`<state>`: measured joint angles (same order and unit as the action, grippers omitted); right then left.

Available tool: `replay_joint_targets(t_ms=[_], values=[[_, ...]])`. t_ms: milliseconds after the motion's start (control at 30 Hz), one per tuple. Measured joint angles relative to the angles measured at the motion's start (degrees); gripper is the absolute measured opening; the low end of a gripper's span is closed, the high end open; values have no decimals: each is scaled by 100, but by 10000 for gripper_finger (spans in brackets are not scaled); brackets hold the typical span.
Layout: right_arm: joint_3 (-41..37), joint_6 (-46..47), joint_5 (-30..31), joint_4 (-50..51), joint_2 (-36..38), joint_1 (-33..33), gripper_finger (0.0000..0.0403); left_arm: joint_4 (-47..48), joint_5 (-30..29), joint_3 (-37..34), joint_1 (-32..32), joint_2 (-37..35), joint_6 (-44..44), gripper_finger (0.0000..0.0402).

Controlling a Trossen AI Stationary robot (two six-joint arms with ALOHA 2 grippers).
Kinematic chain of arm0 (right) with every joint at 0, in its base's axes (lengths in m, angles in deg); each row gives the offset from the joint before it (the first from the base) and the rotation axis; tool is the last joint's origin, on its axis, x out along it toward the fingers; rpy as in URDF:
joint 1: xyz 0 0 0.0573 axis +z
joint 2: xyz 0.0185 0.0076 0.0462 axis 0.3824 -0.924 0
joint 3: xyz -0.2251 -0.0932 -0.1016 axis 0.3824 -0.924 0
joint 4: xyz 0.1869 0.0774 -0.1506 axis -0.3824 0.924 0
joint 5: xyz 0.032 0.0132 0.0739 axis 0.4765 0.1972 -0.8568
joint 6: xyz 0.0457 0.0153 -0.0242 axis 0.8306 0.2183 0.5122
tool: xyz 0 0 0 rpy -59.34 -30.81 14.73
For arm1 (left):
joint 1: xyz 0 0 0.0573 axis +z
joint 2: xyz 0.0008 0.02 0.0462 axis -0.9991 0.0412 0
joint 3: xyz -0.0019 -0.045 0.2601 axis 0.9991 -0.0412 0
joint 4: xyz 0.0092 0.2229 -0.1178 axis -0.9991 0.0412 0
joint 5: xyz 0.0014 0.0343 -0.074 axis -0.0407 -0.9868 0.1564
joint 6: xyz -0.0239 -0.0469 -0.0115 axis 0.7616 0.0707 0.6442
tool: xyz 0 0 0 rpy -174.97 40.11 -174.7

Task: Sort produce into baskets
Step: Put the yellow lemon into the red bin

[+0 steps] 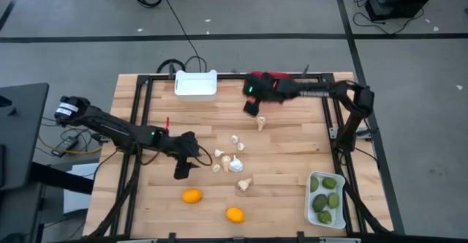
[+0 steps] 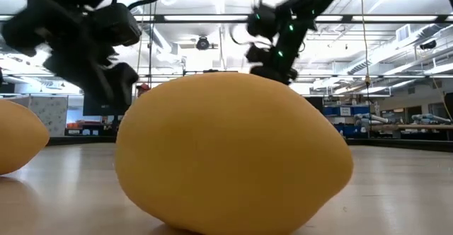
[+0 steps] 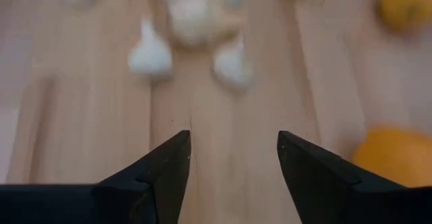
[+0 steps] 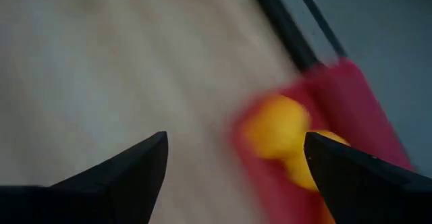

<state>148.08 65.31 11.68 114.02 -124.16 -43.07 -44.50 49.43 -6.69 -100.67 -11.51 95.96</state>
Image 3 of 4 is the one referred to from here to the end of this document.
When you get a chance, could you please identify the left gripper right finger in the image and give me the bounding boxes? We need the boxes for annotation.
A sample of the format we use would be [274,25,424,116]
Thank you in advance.
[277,130,432,224]

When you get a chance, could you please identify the yellow lemon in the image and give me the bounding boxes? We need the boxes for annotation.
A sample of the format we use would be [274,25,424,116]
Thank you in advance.
[350,125,432,188]

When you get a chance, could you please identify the pinkish garlic bulb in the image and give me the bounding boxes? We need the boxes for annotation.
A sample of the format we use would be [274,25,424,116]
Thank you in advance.
[161,0,247,51]

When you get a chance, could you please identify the orange citrus fruit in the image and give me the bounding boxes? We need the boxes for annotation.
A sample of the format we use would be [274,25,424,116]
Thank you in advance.
[379,0,432,32]

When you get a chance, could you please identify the small white garlic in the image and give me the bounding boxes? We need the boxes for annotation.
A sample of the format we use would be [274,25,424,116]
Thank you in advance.
[127,18,173,77]
[212,36,254,89]

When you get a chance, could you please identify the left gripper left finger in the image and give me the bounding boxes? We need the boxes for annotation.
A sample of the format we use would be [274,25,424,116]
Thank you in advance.
[0,130,192,224]

